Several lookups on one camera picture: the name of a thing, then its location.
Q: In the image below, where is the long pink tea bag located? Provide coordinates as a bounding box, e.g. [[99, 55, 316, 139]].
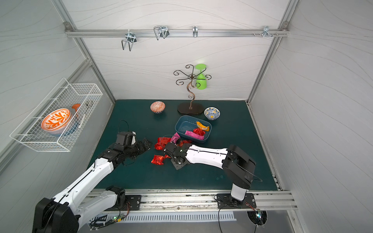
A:
[[170, 133, 181, 145]]

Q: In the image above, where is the aluminium top rail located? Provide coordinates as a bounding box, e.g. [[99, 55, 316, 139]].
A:
[[65, 28, 290, 38]]

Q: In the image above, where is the metal hook right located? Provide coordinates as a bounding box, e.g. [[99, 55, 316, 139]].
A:
[[253, 26, 278, 38]]

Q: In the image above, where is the orange white floral bowl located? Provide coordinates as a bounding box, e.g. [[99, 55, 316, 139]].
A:
[[41, 108, 72, 135]]

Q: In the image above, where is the yellow orange tea bag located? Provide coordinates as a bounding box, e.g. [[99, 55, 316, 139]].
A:
[[196, 121, 210, 132]]

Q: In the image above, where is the metal double hook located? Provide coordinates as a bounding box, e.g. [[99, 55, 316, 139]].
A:
[[121, 30, 137, 51], [153, 26, 170, 40]]

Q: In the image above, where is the green plastic cup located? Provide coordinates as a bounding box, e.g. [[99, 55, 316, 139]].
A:
[[195, 64, 207, 90]]

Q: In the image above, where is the teal plastic storage box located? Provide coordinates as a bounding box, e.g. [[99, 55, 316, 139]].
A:
[[175, 115, 212, 143]]

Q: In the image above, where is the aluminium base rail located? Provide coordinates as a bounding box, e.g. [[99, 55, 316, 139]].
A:
[[125, 189, 298, 212]]

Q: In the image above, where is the white wire wall basket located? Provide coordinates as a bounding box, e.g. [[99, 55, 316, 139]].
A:
[[10, 78, 103, 152]]

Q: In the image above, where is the metal double hook middle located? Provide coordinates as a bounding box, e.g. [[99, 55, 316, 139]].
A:
[[153, 26, 170, 40]]

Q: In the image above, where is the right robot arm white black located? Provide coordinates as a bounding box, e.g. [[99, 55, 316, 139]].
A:
[[164, 142, 256, 202]]

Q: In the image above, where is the orange and blue patterned bowl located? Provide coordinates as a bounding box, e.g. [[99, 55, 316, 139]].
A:
[[150, 101, 166, 114]]

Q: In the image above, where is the metal double hook left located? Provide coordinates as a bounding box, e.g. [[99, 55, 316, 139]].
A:
[[121, 30, 137, 51]]

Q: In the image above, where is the round black floor port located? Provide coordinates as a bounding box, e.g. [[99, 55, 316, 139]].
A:
[[247, 210, 268, 226]]

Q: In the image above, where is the blue yellow patterned small bowl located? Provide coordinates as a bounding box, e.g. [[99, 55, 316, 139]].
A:
[[204, 107, 220, 120]]

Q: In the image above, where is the orange spoon in basket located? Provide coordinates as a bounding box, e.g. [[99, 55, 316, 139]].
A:
[[71, 103, 81, 118]]

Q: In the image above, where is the copper mug tree stand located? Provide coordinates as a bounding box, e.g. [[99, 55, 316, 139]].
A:
[[173, 64, 212, 115]]

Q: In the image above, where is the metal single hook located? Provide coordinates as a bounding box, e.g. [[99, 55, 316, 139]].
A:
[[192, 26, 198, 38]]

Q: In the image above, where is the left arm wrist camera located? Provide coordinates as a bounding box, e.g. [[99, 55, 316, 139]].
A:
[[116, 132, 136, 147]]

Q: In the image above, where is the white vent strip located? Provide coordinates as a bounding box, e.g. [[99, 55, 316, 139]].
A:
[[88, 211, 237, 224]]

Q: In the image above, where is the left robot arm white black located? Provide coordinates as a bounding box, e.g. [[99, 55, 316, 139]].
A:
[[32, 139, 152, 233]]

